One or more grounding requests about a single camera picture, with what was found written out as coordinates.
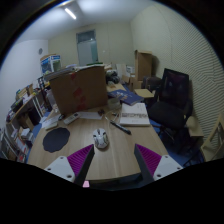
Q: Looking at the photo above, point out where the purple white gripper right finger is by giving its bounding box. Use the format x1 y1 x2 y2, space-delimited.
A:
134 144 182 184

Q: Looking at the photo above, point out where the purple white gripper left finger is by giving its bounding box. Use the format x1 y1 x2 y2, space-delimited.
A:
45 144 95 186

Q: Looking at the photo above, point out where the dark round mouse pad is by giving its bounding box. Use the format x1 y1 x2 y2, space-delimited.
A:
43 128 70 153

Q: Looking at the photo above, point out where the white grey computer mouse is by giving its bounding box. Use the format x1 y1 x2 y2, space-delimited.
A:
93 128 109 149

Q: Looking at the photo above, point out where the black marker pen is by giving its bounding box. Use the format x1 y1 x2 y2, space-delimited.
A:
110 120 131 135

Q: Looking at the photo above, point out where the white remote control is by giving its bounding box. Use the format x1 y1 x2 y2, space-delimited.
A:
64 113 81 125

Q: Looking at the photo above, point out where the white open booklet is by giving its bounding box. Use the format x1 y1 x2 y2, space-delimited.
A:
120 103 150 126

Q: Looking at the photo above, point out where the black office chair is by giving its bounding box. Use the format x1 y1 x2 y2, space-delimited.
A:
147 68 194 148

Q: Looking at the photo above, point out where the white paper sheet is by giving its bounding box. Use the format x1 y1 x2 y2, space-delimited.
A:
79 112 102 120

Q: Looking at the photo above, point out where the wooden chair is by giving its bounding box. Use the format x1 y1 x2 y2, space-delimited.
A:
200 112 224 162

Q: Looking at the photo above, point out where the cluttered wooden shelf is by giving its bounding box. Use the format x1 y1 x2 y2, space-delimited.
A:
0 88 45 163

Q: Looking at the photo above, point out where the dark blue book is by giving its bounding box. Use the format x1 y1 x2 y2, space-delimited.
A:
108 89 144 106

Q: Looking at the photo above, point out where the small wooden side table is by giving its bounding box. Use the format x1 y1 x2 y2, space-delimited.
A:
134 89 154 99

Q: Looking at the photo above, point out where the large brown cardboard box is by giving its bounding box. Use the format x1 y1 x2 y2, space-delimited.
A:
50 66 108 115

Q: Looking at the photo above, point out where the tall cardboard box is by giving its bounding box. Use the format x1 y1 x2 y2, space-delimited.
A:
134 50 152 81

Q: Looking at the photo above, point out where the blue white printed box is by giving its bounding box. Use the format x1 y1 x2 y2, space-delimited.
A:
40 55 61 75

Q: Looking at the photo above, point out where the grey door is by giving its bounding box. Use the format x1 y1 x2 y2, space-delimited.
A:
76 30 98 66

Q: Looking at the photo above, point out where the ceiling tube light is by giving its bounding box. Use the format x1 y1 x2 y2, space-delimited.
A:
65 8 76 20

